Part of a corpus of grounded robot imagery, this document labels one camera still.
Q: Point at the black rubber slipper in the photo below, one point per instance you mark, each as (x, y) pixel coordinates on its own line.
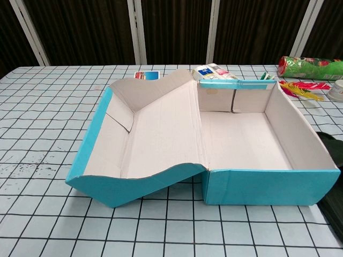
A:
(332, 146)

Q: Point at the light blue cardboard shoe box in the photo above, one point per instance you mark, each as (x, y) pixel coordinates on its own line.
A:
(241, 134)

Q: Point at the blue and red postcard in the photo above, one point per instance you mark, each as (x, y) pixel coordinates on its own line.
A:
(147, 75)

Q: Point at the white printed snack package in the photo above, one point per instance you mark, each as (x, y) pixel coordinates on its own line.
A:
(211, 71)

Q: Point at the light blue checked tablecloth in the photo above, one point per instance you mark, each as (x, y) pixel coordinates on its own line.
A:
(53, 134)

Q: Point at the red yellow feather shuttlecock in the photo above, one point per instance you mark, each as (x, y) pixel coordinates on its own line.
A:
(308, 87)

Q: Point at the green chip can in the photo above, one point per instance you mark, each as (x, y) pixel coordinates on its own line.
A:
(308, 68)

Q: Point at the small white plastic jar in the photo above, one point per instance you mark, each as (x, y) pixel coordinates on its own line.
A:
(338, 91)

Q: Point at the black folding screen white frame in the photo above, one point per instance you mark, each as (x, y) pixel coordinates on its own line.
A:
(174, 26)

